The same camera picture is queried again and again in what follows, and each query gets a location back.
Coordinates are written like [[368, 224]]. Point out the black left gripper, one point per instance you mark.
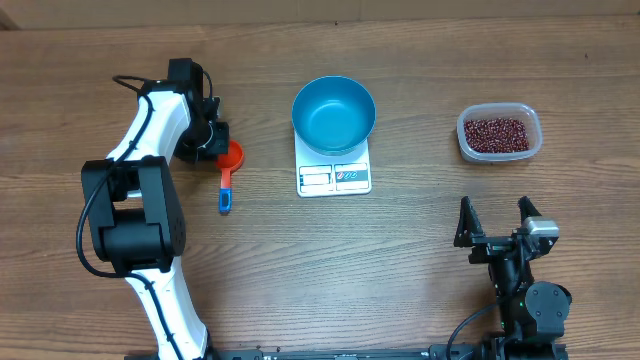
[[188, 149]]

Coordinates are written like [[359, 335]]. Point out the clear plastic bean container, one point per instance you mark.
[[514, 110]]

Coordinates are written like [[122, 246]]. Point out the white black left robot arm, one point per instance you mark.
[[132, 225]]

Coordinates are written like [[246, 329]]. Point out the white digital kitchen scale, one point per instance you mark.
[[319, 175]]

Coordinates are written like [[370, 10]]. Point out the red adzuki beans in container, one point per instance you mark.
[[497, 135]]

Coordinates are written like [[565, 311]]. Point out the orange measuring scoop blue handle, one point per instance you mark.
[[227, 164]]

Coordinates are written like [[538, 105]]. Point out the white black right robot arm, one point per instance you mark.
[[532, 314]]

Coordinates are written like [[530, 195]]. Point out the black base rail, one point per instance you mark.
[[434, 352]]

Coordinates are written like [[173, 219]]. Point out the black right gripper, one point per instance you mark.
[[498, 242]]

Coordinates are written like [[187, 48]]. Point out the teal blue bowl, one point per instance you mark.
[[333, 114]]

